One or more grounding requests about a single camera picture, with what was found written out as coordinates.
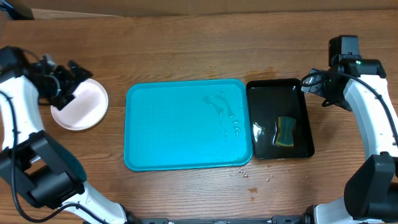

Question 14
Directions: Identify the white plate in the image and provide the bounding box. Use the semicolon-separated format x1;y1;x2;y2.
50;78;109;131

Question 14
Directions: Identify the green yellow sponge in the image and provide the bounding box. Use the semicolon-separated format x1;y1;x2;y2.
274;116;296;147

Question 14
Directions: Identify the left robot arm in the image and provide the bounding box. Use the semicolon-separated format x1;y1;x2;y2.
1;46;140;223

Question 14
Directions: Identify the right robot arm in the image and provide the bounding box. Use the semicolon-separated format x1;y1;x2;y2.
300;58;397;223

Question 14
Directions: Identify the black plastic tray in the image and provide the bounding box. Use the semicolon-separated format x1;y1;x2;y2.
246;78;315;160

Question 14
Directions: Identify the teal plastic tray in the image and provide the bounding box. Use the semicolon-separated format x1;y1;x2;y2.
124;79;253;172

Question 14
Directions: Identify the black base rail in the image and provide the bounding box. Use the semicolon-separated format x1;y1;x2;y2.
140;215;311;224

